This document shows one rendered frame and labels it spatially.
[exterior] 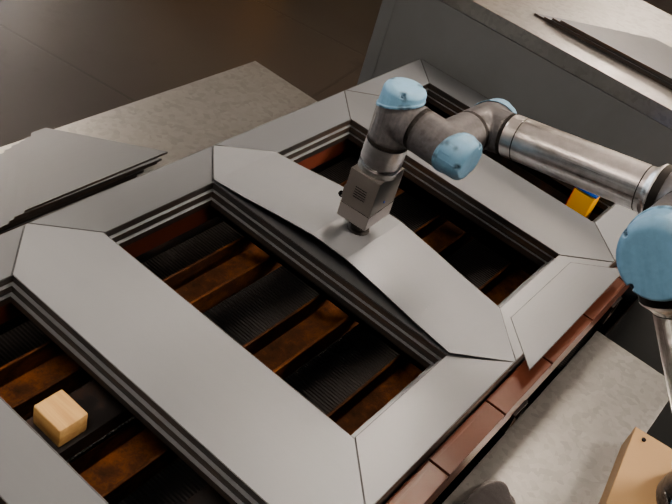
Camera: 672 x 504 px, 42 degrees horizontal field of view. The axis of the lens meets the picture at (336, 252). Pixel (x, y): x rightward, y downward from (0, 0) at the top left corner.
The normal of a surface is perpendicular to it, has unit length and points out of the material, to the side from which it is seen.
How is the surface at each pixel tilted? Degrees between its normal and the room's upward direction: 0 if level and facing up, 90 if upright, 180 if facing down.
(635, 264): 84
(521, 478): 0
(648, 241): 85
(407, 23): 90
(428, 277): 9
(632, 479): 2
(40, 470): 0
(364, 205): 90
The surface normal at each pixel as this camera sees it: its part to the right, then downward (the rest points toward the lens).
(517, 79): -0.61, 0.38
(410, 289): 0.36, -0.65
